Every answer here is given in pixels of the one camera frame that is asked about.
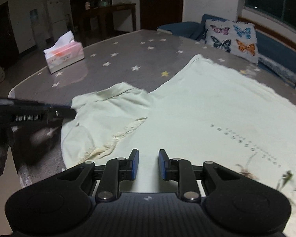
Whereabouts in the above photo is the pale green garment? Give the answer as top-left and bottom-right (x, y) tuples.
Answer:
(61, 55), (296, 236)

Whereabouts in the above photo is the tissue box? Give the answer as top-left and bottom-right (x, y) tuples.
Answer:
(43, 31), (85, 74)

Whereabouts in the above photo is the white refrigerator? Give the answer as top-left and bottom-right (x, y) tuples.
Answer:
(46, 0), (67, 41)

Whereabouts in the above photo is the water dispenser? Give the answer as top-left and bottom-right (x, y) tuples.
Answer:
(30, 9), (46, 49)

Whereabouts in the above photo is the dark wooden side table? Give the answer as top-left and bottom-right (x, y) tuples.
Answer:
(84, 3), (137, 38)

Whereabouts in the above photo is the butterfly print pillow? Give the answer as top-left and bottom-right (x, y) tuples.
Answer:
(205, 19), (259, 65)

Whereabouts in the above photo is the blue sofa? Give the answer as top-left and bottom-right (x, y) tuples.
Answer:
(158, 14), (296, 87)

